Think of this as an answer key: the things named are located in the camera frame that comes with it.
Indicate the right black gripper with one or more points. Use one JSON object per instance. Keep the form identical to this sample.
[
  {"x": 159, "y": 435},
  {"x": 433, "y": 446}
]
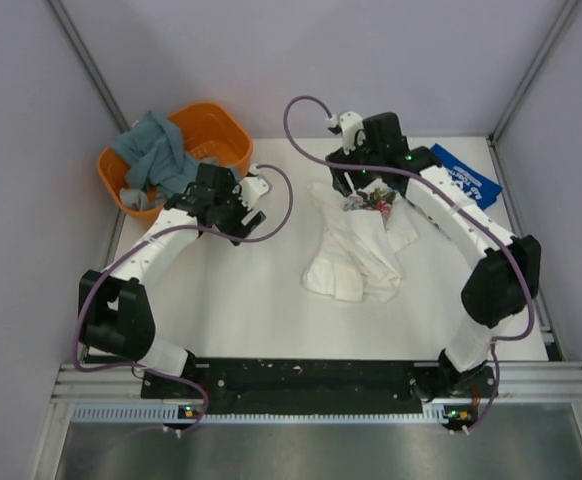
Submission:
[{"x": 342, "y": 184}]

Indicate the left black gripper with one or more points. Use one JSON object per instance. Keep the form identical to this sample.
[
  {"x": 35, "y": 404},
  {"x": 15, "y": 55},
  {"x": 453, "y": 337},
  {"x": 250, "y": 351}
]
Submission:
[{"x": 238, "y": 227}]

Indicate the white t shirt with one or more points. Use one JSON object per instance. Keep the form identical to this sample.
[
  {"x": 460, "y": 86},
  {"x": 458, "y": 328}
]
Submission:
[{"x": 361, "y": 236}]

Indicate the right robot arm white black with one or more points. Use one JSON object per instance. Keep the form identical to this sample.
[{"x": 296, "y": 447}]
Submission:
[{"x": 505, "y": 269}]

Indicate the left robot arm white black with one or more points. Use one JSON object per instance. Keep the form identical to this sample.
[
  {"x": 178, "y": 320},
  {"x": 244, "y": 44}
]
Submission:
[{"x": 115, "y": 314}]

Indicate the orange plastic basket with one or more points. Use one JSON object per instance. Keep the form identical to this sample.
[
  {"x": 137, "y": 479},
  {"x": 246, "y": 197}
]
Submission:
[{"x": 208, "y": 129}]

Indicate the blue folded t shirt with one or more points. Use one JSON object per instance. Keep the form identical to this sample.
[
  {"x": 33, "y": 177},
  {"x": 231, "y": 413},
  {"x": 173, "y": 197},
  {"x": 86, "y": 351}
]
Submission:
[{"x": 478, "y": 187}]

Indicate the teal grey t shirt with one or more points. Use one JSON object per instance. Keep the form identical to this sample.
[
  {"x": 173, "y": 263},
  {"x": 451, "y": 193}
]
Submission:
[{"x": 153, "y": 150}]

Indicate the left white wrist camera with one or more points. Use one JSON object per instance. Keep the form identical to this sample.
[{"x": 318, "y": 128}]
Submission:
[{"x": 253, "y": 186}]

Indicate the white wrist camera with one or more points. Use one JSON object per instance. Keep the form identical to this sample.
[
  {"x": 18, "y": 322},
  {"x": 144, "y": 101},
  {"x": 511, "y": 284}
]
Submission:
[
  {"x": 253, "y": 186},
  {"x": 350, "y": 126}
]

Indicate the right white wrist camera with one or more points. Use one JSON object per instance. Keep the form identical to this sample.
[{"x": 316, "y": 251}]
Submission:
[{"x": 350, "y": 126}]

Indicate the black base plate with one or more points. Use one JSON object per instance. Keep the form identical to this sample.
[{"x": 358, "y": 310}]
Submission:
[{"x": 310, "y": 386}]

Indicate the aluminium frame rail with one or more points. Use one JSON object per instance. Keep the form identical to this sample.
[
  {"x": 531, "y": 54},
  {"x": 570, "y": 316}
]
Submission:
[{"x": 111, "y": 385}]

